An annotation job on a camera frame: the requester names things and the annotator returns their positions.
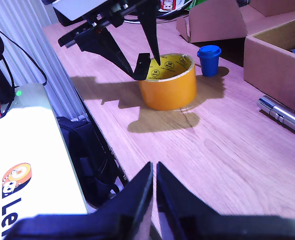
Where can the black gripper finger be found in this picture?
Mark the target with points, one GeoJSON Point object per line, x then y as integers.
{"type": "Point", "coordinates": [105, 47]}
{"type": "Point", "coordinates": [135, 197]}
{"type": "Point", "coordinates": [150, 25]}
{"type": "Point", "coordinates": [177, 197]}

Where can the white box with cartoon logo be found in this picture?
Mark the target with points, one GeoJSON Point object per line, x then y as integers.
{"type": "Point", "coordinates": [32, 140]}

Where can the brown cardboard box with lid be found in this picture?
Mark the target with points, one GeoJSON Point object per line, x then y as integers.
{"type": "Point", "coordinates": [270, 65]}

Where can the red white printed package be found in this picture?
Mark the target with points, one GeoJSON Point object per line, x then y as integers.
{"type": "Point", "coordinates": [168, 5]}

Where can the green package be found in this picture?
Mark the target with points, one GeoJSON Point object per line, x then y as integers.
{"type": "Point", "coordinates": [195, 3]}

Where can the white ribbed radiator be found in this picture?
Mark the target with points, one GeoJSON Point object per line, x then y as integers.
{"type": "Point", "coordinates": [25, 25]}

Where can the black bag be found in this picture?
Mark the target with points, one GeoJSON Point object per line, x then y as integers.
{"type": "Point", "coordinates": [87, 155]}

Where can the yellow-brown packing tape roll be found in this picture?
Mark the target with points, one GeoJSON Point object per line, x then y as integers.
{"type": "Point", "coordinates": [167, 92]}

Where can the small blue cup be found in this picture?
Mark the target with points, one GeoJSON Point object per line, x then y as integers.
{"type": "Point", "coordinates": [210, 65]}

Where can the silver metal flashlight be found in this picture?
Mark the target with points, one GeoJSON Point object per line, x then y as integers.
{"type": "Point", "coordinates": [282, 113]}

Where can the pale grey gripper camera box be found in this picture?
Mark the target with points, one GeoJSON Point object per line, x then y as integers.
{"type": "Point", "coordinates": [72, 8]}

